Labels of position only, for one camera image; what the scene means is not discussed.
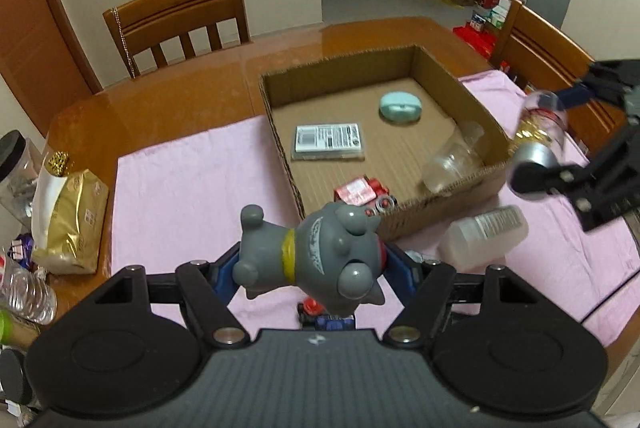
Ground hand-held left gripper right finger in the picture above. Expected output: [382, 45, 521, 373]
[381, 245, 540, 348]

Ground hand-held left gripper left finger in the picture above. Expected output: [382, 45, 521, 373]
[94, 242, 251, 349]

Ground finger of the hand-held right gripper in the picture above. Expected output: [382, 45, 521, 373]
[556, 58, 640, 109]
[510, 159, 601, 201]

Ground capsule bottle with silver cap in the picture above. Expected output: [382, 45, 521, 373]
[507, 91, 568, 169]

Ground grey toy figure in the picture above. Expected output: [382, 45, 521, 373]
[232, 202, 388, 316]

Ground clear plastic jar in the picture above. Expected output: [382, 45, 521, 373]
[421, 121, 486, 196]

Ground red toy train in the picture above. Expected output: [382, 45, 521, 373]
[334, 177, 401, 214]

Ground cardboard box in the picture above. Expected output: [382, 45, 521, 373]
[259, 44, 511, 241]

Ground flat pack with white label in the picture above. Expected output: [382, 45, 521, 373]
[291, 123, 366, 162]

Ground teal earbud case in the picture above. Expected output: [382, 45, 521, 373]
[378, 92, 422, 124]

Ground wooden chair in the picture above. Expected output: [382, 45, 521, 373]
[492, 0, 631, 154]
[103, 0, 252, 79]

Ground white plastic bottle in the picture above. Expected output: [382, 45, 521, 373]
[439, 205, 530, 273]

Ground pink cloth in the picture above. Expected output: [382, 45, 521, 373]
[109, 68, 640, 349]

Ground red gift boxes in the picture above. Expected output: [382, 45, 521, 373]
[452, 23, 501, 59]

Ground gold tissue pack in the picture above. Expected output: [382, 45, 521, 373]
[31, 151, 110, 275]

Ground clear water bottle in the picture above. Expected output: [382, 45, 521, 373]
[0, 253, 58, 325]

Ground green capped container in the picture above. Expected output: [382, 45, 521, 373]
[0, 308, 41, 350]

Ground clear jar with black lid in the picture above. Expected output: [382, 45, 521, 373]
[0, 131, 43, 229]

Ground dark jar with black lid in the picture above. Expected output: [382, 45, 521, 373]
[0, 350, 31, 404]

